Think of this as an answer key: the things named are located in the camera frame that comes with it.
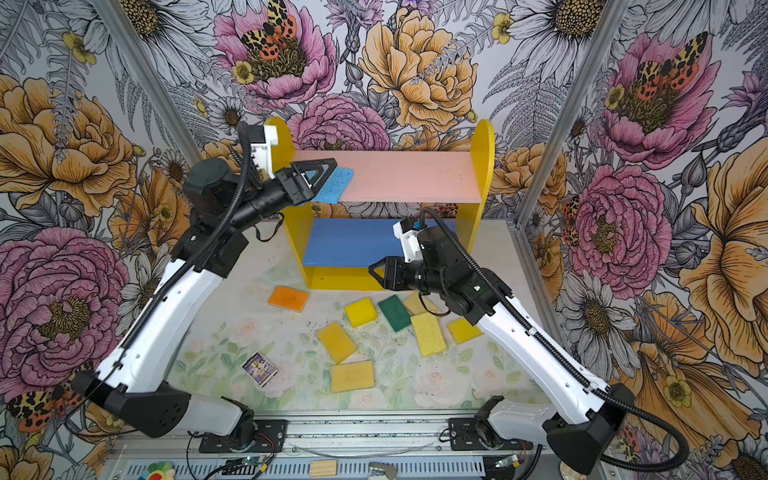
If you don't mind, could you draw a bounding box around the yellow wooden shelf unit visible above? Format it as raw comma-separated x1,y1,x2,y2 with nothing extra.
267,117,495,291

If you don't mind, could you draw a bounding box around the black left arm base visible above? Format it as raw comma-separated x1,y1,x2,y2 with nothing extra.
198,419,288,454

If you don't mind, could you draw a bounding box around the yellow sponge green backing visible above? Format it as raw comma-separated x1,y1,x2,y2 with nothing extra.
331,361,375,393

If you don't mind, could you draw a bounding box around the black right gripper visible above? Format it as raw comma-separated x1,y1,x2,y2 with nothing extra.
368,255,449,295

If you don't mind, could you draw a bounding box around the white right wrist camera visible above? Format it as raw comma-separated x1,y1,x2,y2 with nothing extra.
393,218,423,263

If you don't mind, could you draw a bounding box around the dark green sponge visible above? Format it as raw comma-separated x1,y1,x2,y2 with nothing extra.
378,295,411,333

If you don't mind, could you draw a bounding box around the aluminium front rail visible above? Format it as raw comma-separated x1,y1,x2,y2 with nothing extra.
107,410,619,463

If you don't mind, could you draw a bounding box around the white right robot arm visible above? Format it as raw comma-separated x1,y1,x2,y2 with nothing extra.
368,220,635,475

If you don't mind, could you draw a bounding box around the tan yellow sponge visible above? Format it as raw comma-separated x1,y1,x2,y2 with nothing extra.
402,293,438,316

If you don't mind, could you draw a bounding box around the orange sponge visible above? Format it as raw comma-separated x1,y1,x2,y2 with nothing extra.
268,286,310,313

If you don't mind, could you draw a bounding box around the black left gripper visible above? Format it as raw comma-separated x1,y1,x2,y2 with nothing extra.
226,156,339,227

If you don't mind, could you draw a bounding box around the aluminium corner post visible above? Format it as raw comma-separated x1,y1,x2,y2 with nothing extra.
94,1,202,165
515,0,631,229

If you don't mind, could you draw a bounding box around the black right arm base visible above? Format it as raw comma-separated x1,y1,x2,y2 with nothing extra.
447,417,534,451

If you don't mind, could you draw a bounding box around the purple playing card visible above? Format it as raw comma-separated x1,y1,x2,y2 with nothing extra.
241,352,278,387

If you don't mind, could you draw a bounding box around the colourful toy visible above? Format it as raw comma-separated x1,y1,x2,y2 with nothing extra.
139,461,176,480

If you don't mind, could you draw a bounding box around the aluminium corner post right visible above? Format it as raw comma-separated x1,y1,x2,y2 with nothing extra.
515,0,631,229

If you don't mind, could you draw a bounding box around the black corrugated right cable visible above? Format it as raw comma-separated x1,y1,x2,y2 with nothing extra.
418,207,691,473

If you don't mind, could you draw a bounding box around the small yellow sponge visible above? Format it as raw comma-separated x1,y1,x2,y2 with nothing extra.
447,318,483,345

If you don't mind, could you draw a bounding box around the aluminium corner post left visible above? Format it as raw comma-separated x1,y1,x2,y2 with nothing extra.
94,1,202,165

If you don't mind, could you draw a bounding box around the bright yellow sponge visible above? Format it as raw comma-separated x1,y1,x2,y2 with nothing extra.
345,298,378,328

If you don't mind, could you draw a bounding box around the small wooden block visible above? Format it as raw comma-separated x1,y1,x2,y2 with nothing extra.
308,460,338,478

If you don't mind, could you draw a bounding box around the rounded yellow sponge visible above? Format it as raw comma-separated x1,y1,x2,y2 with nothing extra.
317,322,357,364

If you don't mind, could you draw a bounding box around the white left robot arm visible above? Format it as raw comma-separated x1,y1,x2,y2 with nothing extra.
72,158,337,449

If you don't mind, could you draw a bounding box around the round beige object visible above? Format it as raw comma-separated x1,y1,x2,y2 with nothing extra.
559,462,587,480

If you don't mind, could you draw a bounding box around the textured yellow sponge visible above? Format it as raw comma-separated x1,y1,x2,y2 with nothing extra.
411,312,447,358

